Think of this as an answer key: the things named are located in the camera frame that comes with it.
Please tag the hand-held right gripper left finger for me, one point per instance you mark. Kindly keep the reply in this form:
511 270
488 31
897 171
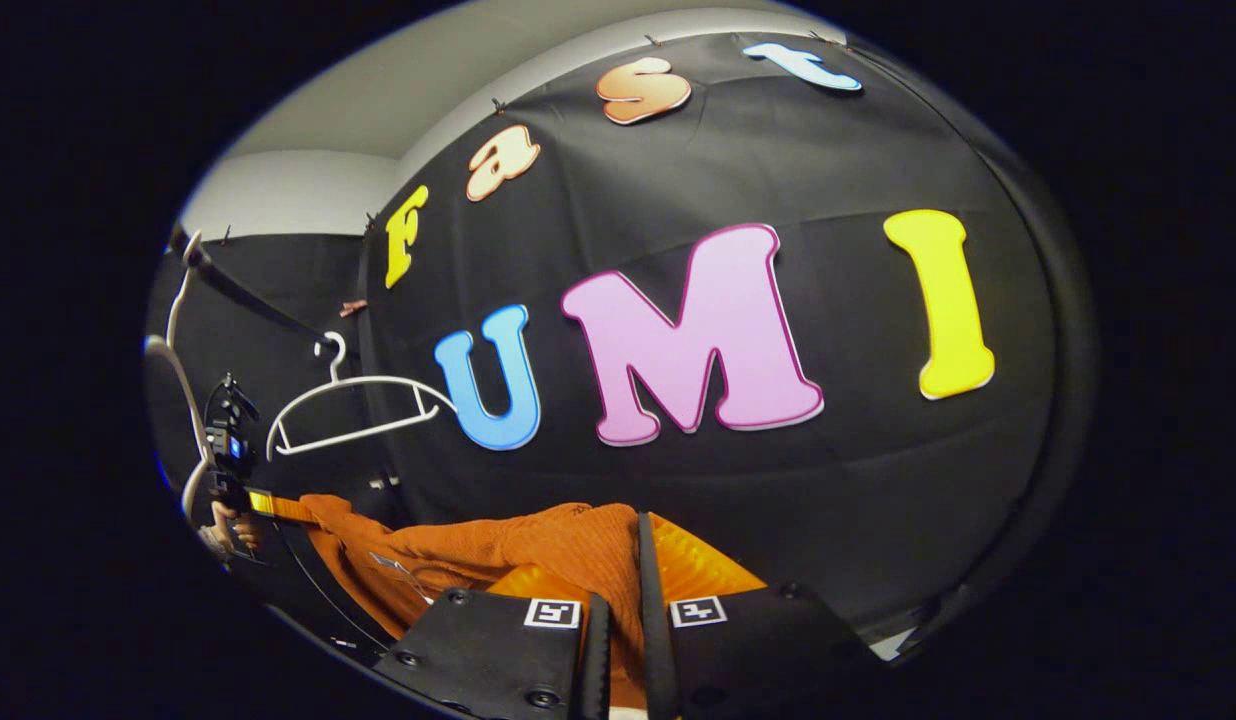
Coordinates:
478 650

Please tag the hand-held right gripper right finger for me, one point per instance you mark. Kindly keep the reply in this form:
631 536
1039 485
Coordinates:
768 650

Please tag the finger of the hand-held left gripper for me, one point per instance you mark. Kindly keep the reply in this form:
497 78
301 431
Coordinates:
278 507

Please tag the white plastic hanger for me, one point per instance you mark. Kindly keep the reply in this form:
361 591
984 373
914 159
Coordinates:
183 390
358 385

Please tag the small brown clip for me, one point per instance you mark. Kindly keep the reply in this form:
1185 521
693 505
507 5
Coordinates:
353 308

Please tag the black clothes rail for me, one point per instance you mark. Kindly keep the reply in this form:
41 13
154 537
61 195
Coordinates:
248 295

